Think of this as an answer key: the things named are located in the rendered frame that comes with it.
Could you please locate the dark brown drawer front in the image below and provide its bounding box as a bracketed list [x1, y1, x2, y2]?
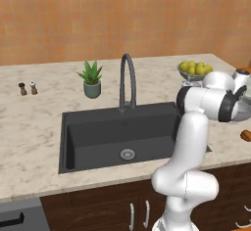
[190, 162, 251, 231]

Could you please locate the grey dishwasher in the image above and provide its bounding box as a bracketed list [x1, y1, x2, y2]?
[0, 197, 51, 231]

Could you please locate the silver cupboard handle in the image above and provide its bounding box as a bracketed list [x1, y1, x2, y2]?
[142, 199, 151, 230]
[128, 203, 135, 231]

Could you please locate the dark grey sink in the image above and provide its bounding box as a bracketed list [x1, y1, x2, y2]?
[58, 101, 212, 175]

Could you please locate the brown pepper shaker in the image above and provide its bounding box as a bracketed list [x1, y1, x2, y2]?
[18, 81, 28, 97]

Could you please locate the dark brown cupboard door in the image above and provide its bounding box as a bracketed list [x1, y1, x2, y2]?
[138, 179, 173, 231]
[39, 185, 140, 231]

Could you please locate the green potted plant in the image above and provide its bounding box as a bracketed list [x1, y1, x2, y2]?
[76, 60, 104, 100]

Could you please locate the glass fruit bowl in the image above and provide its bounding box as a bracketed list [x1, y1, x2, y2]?
[176, 63, 214, 88]

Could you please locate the orange-brown peach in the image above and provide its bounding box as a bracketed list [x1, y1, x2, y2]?
[239, 129, 251, 143]

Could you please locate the dark grey arched faucet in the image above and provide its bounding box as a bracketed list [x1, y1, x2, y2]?
[118, 53, 137, 114]

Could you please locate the white-topped salt shaker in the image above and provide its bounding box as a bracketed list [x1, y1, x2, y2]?
[28, 80, 39, 96]

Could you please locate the black dishwasher handle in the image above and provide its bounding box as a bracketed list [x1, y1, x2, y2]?
[0, 211, 25, 228]

